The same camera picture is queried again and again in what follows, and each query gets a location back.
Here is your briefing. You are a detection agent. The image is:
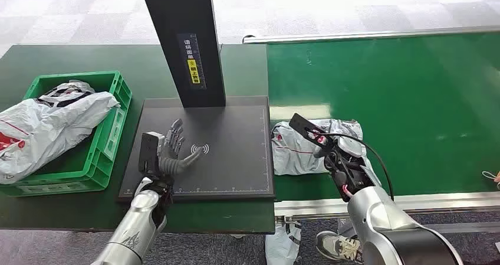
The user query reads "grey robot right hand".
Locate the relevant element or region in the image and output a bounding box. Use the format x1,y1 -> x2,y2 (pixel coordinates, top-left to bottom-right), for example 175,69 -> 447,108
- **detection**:
312,134 -> 368,161

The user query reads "green plastic basket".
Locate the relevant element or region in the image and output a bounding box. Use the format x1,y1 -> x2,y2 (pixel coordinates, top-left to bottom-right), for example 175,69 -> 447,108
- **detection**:
0,70 -> 133,198

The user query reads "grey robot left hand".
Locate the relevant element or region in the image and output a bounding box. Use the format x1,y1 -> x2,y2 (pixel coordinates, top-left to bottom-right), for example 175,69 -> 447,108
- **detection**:
157,118 -> 206,177

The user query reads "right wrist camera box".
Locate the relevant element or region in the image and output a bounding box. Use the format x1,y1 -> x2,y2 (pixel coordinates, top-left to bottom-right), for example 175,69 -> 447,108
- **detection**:
288,112 -> 334,147

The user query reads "grey conveyor frame bar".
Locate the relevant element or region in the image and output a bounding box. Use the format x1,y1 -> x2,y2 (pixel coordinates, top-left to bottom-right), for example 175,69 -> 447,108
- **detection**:
414,221 -> 500,235

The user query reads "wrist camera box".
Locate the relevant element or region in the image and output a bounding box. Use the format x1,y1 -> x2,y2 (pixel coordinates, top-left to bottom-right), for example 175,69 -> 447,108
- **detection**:
138,132 -> 166,177
288,112 -> 334,147

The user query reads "grey red printed package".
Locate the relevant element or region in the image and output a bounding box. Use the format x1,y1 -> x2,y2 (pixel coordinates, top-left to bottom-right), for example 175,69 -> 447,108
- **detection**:
271,118 -> 365,176

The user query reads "person's grey sneaker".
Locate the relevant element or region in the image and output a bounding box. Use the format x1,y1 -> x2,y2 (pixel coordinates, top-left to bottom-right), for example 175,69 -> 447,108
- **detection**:
315,230 -> 365,265

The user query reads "person's hand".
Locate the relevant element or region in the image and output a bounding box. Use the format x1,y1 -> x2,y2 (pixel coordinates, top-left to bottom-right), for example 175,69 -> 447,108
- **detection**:
482,170 -> 500,187

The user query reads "black weighing scale platform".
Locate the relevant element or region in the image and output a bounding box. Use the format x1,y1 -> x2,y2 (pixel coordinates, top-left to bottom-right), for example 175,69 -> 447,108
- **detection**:
117,96 -> 276,204

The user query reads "white plastic bag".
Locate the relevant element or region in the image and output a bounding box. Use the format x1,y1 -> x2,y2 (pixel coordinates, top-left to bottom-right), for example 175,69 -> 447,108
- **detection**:
265,221 -> 302,265

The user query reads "large white plastic package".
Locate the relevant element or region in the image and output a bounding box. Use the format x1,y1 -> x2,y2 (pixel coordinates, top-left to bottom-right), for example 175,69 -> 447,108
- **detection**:
0,91 -> 121,185

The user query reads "dark green table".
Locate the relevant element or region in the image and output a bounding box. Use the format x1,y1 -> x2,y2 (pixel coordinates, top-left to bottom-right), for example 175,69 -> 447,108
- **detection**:
0,43 -> 277,235

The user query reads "metal conveyor side rail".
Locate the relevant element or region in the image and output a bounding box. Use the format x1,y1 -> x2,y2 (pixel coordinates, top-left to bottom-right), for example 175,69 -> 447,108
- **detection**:
273,191 -> 500,218
242,24 -> 500,45

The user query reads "white black printed package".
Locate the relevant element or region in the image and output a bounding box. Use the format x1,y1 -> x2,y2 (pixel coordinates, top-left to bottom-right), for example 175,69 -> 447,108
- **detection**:
34,79 -> 96,109

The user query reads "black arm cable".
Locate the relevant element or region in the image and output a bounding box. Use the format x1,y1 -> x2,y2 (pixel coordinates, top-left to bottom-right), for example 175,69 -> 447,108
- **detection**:
312,132 -> 395,202

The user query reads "green conveyor belt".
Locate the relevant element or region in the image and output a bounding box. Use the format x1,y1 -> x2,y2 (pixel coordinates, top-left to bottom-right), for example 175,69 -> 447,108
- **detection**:
266,31 -> 500,202

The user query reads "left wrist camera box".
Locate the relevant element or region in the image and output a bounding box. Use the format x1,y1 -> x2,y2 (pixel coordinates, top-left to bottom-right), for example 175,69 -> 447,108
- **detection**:
138,132 -> 166,177

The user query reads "black scale column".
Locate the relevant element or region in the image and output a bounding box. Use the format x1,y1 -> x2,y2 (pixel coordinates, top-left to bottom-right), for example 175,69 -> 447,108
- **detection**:
138,0 -> 227,109

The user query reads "black yellow column label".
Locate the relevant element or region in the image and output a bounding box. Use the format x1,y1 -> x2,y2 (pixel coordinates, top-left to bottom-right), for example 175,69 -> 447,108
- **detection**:
177,32 -> 207,90

